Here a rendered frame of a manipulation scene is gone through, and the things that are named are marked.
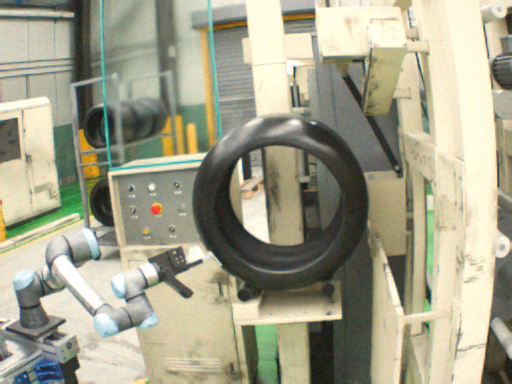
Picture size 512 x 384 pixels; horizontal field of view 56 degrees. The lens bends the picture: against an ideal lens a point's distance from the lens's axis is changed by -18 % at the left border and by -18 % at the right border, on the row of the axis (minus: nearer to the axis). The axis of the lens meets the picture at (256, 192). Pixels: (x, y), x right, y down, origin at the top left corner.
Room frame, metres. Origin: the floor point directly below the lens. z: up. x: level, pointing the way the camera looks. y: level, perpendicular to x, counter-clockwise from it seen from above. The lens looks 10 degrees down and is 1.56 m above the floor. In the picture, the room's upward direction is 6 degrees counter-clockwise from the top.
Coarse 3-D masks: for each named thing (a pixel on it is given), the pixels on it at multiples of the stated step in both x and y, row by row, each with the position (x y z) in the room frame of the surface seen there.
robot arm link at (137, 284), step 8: (128, 272) 1.61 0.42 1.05; (136, 272) 1.61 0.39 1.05; (112, 280) 1.58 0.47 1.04; (120, 280) 1.58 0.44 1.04; (128, 280) 1.58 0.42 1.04; (136, 280) 1.60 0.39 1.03; (144, 280) 1.61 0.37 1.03; (112, 288) 1.60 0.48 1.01; (120, 288) 1.56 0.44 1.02; (128, 288) 1.57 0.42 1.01; (136, 288) 1.58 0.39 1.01; (144, 288) 1.61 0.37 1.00; (120, 296) 1.56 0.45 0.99; (128, 296) 1.57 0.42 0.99
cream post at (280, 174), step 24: (264, 0) 2.11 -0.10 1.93; (264, 24) 2.11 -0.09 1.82; (264, 48) 2.11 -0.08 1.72; (264, 72) 2.11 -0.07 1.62; (264, 96) 2.11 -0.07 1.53; (288, 96) 2.10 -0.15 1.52; (264, 168) 2.12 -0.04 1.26; (288, 168) 2.11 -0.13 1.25; (264, 192) 2.12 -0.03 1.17; (288, 192) 2.11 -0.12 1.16; (288, 216) 2.11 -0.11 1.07; (288, 240) 2.11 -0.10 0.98; (288, 336) 2.11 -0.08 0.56; (288, 360) 2.11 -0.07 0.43
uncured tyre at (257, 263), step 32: (256, 128) 1.76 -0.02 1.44; (288, 128) 1.74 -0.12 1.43; (320, 128) 1.76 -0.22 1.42; (224, 160) 1.76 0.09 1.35; (320, 160) 1.72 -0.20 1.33; (352, 160) 1.74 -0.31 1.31; (192, 192) 1.83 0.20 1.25; (224, 192) 2.04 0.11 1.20; (352, 192) 1.71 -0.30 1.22; (224, 224) 2.03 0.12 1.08; (352, 224) 1.71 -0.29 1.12; (224, 256) 1.76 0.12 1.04; (256, 256) 2.01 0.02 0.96; (288, 256) 2.01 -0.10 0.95; (320, 256) 1.73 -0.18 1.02; (288, 288) 1.77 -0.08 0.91
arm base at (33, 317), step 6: (36, 306) 1.94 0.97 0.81; (24, 312) 1.91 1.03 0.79; (30, 312) 1.91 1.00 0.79; (36, 312) 1.93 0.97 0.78; (42, 312) 1.96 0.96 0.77; (24, 318) 1.91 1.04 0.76; (30, 318) 1.91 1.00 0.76; (36, 318) 1.92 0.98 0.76; (42, 318) 1.94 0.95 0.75; (48, 318) 1.99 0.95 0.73; (24, 324) 1.90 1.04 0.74; (30, 324) 1.90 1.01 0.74; (36, 324) 1.91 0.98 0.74; (42, 324) 1.93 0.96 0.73
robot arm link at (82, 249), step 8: (72, 232) 1.81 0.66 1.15; (80, 232) 1.82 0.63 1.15; (88, 232) 1.83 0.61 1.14; (72, 240) 1.76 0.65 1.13; (80, 240) 1.78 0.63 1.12; (88, 240) 1.80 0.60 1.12; (72, 248) 1.74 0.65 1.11; (80, 248) 1.77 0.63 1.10; (88, 248) 1.79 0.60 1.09; (96, 248) 1.82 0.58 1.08; (72, 256) 1.74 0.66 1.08; (80, 256) 1.77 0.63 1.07; (88, 256) 1.80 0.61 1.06; (96, 256) 1.84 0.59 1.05; (80, 264) 1.82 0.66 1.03; (40, 272) 2.02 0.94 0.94; (48, 272) 1.98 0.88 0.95; (48, 280) 1.98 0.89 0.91; (56, 280) 1.96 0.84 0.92; (48, 288) 2.00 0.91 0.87; (56, 288) 2.00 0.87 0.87; (64, 288) 2.08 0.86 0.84
